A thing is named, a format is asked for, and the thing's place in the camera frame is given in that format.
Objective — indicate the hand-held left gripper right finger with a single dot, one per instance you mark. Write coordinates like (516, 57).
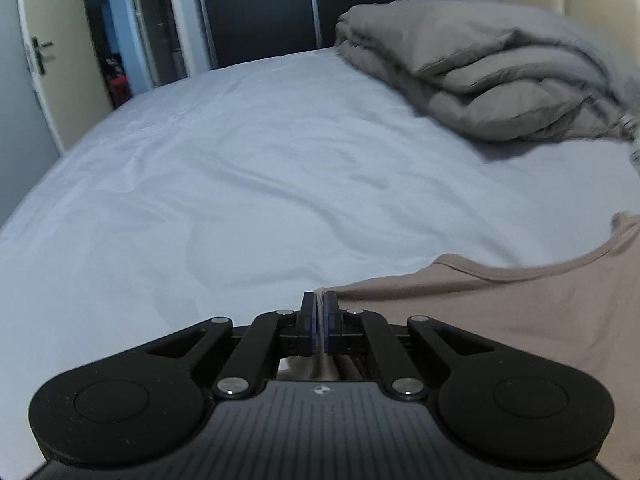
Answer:
(328, 321)

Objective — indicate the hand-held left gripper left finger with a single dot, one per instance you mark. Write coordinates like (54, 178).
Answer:
(311, 321)

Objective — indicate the beige garment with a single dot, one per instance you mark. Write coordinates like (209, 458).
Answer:
(505, 320)

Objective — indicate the bed with light blue sheet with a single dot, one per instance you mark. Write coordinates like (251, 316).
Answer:
(240, 170)

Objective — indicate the folded grey duvet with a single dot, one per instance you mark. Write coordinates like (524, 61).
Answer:
(480, 65)

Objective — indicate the dark sliding wardrobe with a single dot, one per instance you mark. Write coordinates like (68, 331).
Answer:
(310, 5)

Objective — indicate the grey striped garment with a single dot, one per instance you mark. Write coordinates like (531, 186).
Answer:
(634, 145)

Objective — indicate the cream door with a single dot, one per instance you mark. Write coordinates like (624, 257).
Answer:
(65, 60)

